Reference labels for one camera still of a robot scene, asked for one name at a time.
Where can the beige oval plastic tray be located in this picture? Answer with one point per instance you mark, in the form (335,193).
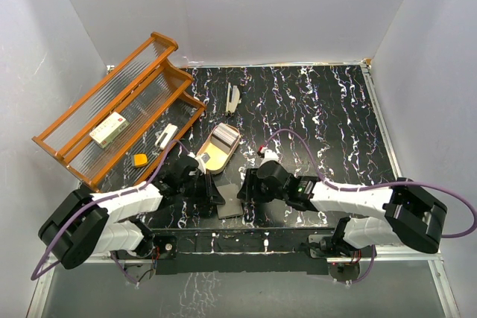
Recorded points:
(218,157)

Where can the white stapler near rack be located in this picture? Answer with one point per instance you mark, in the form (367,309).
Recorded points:
(163,138)

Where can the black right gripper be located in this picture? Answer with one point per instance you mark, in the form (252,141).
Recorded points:
(250,188)

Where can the white stapler on table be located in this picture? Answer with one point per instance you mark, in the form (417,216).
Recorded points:
(233,99)

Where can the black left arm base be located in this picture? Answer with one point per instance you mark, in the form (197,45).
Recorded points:
(156,249)

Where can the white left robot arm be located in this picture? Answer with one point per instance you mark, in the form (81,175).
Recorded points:
(88,223)

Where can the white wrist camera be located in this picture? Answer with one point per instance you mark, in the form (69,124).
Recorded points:
(267,155)
(201,159)

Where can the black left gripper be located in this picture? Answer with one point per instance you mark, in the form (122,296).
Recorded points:
(209,195)

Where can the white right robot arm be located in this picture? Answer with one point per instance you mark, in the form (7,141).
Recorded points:
(397,214)

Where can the black right arm base motor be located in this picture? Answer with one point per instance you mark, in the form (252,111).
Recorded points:
(321,246)

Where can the orange wooden rack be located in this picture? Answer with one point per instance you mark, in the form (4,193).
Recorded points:
(146,89)

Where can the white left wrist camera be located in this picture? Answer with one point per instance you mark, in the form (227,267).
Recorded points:
(201,159)

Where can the orange yellow small object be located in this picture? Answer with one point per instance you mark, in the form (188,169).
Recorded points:
(140,160)

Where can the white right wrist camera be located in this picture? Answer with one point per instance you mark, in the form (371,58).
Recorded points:
(267,155)

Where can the stack of white cards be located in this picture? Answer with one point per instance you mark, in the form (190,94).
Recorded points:
(224,137)

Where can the white box on rack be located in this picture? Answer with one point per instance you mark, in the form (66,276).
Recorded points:
(108,129)

